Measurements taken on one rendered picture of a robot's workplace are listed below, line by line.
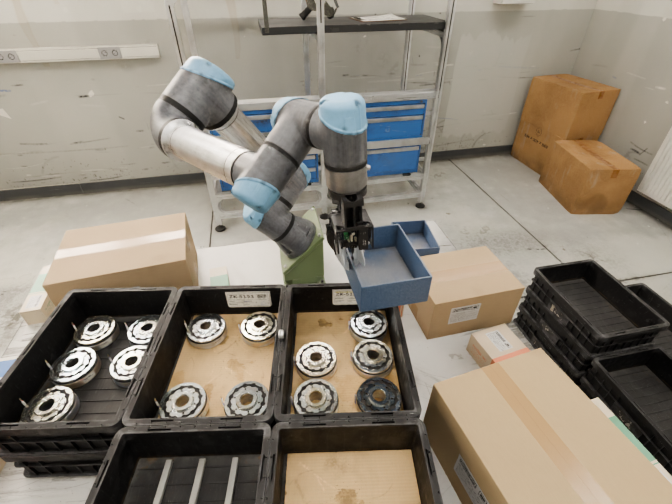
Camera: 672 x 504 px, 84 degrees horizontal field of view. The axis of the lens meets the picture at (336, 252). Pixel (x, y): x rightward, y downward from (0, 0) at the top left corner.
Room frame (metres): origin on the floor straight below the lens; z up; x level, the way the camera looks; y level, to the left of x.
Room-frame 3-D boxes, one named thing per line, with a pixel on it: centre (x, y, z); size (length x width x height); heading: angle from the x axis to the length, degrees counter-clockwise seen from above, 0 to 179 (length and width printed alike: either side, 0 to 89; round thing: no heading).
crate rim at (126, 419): (0.57, 0.28, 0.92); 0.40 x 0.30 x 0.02; 2
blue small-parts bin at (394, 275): (0.65, -0.10, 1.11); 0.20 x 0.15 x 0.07; 13
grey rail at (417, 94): (2.63, 0.10, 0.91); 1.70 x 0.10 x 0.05; 102
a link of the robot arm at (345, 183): (0.61, -0.02, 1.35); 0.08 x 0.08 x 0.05
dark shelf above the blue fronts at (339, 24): (2.88, -0.10, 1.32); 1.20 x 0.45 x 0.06; 102
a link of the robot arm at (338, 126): (0.61, -0.01, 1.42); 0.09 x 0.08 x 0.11; 46
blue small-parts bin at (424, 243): (1.25, -0.32, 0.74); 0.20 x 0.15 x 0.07; 6
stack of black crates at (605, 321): (1.09, -1.05, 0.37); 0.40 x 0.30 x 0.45; 12
